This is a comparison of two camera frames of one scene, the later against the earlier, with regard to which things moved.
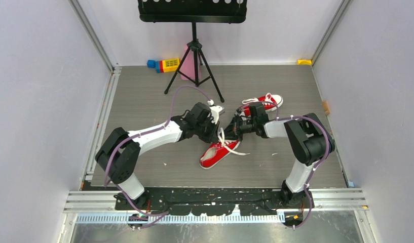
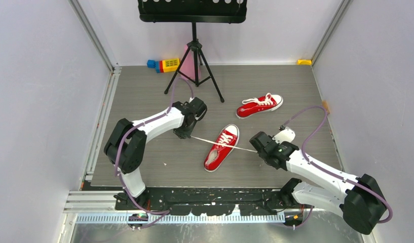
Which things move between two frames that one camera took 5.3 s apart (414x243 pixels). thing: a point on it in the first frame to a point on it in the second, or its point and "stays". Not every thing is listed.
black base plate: (217, 201) stays
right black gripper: (232, 131) to (260, 155)
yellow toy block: (167, 65) stays
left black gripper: (213, 137) to (182, 134)
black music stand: (193, 66) stays
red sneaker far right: (270, 102) stays
